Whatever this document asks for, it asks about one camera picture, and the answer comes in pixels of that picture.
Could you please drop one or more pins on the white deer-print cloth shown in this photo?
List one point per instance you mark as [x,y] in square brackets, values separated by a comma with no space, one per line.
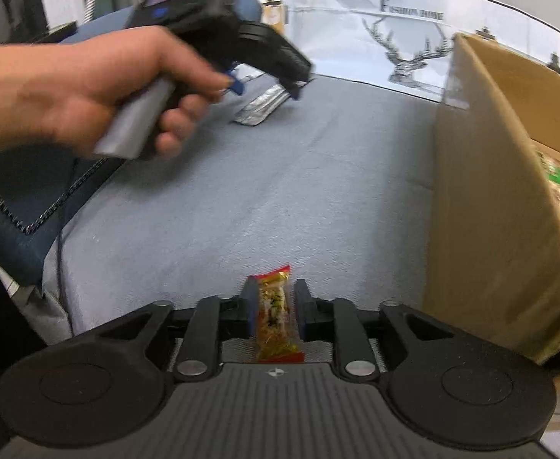
[337,28]

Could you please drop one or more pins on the person's left hand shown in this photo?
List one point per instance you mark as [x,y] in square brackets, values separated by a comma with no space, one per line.
[108,76]

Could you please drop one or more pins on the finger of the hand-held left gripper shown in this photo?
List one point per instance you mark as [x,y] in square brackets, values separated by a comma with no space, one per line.
[295,90]

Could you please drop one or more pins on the round green-label peanut brittle packet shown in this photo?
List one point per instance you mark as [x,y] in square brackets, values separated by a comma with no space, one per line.
[559,186]

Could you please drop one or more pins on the silver foil packet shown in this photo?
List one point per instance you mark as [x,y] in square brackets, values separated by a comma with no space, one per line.
[260,105]

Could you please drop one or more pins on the grey cloth mat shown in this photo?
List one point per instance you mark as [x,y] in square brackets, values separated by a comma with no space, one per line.
[260,191]

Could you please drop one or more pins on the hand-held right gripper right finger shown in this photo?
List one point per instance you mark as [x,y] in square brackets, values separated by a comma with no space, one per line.
[301,311]

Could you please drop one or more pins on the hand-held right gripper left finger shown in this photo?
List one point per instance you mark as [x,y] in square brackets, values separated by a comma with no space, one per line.
[252,308]

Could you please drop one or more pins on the cardboard box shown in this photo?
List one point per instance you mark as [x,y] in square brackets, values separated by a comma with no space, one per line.
[490,210]

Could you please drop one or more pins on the small clear red-edged snack packet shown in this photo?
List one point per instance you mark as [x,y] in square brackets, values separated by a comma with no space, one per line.
[274,315]

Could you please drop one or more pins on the person's left forearm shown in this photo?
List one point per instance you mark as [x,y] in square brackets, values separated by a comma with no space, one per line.
[0,100]

